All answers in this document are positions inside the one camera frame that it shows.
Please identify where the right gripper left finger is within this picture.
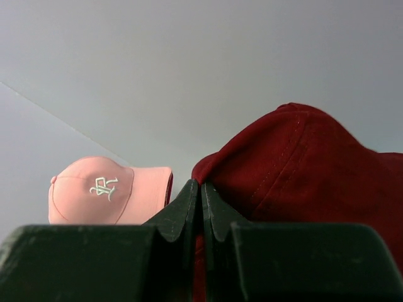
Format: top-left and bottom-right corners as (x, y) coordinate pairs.
(1, 179), (198, 301)

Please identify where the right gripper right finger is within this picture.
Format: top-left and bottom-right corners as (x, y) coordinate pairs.
(201, 184), (402, 301)

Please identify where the light pink cap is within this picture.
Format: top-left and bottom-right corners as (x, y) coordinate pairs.
(48, 156), (173, 225)

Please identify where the dark red cap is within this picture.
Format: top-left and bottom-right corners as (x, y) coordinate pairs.
(190, 101), (403, 302)

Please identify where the magenta baseball cap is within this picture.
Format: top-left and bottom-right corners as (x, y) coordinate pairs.
(164, 173), (174, 206)

